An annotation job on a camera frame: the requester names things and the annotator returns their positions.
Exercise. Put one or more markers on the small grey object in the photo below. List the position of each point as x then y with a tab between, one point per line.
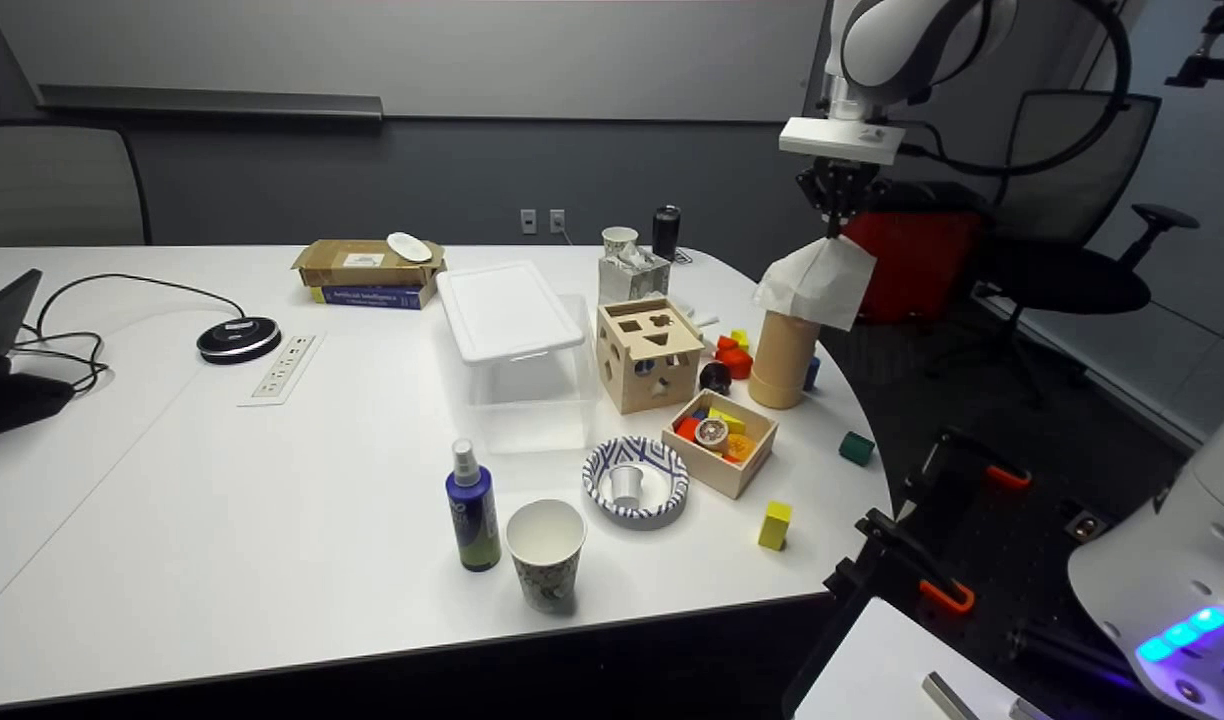
952	694

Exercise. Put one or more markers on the grey tissue box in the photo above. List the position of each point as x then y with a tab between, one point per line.
633	274

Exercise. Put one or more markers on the patterned paper plate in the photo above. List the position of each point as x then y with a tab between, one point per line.
659	496

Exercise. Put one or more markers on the blue wooden block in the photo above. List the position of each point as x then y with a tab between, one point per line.
812	372

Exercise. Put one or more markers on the black mesh office chair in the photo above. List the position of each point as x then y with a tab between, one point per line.
1072	200

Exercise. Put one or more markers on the white paper sheet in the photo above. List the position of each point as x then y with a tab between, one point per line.
867	667

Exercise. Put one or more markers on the blue book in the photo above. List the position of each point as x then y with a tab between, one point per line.
373	297

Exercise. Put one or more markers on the yellow notched wooden block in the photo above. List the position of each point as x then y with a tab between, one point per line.
740	338

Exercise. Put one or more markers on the red wooden block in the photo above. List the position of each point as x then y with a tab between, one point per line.
738	358

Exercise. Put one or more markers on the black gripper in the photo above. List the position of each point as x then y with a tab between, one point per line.
837	185

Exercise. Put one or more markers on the green wooden block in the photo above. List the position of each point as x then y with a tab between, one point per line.
856	450

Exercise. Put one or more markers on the white paper cup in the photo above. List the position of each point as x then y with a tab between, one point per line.
545	555

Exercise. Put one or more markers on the yellow wooden cube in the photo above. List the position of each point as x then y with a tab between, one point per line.
774	530

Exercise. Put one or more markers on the wall whiteboard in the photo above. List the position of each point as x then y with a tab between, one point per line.
412	53

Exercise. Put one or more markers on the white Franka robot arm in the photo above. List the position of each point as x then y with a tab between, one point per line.
894	53

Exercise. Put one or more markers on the white oval object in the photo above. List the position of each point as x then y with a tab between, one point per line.
410	244

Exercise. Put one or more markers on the red box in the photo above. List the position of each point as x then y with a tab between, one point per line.
912	264

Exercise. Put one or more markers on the blue spray bottle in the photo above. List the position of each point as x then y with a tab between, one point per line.
474	512

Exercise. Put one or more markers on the wooden shape sorter box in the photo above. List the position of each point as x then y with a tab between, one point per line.
649	358

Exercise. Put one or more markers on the small white cup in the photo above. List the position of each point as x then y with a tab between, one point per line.
625	487

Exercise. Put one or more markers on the patterned paper cup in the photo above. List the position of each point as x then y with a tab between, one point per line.
618	236

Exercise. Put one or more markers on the grey conference chair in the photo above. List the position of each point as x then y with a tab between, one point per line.
53	185

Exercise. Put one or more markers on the wooden tray with blocks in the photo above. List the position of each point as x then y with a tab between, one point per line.
720	461

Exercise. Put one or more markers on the black round puck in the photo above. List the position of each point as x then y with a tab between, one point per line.
238	338

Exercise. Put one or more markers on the brown cardboard box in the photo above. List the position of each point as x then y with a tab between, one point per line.
358	264

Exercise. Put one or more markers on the clear plastic container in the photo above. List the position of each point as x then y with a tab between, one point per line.
513	402

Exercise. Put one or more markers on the black tumbler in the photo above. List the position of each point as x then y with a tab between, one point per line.
665	228

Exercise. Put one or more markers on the white wall outlet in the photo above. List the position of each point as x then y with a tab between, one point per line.
557	218
528	218

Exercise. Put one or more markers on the small pale wooden cylinder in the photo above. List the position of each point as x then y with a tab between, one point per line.
710	431

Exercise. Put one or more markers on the white power strip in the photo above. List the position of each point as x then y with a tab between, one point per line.
279	370

